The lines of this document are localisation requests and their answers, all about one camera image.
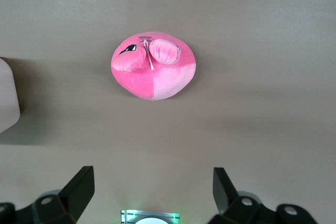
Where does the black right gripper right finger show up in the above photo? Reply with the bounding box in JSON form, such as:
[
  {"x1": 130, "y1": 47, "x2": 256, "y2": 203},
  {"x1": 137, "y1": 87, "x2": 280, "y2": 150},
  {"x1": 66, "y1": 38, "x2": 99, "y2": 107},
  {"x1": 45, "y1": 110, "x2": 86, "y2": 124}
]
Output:
[{"x1": 209, "y1": 167, "x2": 320, "y2": 224}]

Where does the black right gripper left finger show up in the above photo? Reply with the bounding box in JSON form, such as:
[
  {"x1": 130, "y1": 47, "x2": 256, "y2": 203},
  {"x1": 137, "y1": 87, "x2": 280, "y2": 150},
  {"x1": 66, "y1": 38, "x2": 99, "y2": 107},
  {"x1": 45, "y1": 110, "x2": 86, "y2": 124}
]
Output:
[{"x1": 0, "y1": 165, "x2": 95, "y2": 224}]

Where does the pink round plush toy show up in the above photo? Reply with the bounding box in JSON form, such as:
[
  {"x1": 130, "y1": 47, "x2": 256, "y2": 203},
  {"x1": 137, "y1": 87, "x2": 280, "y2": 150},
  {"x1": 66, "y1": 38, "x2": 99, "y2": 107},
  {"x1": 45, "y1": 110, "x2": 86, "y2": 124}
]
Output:
[{"x1": 110, "y1": 32, "x2": 197, "y2": 101}]

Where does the pink plastic storage box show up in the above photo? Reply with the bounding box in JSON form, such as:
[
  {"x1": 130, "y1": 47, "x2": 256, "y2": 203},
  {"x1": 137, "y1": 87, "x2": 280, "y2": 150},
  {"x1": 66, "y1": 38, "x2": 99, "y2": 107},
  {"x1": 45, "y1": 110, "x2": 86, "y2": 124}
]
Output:
[{"x1": 0, "y1": 56, "x2": 21, "y2": 134}]

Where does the brown table mat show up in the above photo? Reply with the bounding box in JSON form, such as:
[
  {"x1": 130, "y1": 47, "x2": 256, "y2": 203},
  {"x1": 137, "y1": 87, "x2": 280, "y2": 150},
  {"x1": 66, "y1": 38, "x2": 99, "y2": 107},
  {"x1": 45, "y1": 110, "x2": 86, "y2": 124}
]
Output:
[{"x1": 0, "y1": 0, "x2": 336, "y2": 224}]

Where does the right arm silver base plate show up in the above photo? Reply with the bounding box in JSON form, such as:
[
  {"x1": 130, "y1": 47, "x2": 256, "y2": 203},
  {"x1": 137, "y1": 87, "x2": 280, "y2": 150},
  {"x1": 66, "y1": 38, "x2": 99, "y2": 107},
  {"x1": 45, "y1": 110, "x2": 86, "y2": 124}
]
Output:
[{"x1": 120, "y1": 209, "x2": 182, "y2": 224}]

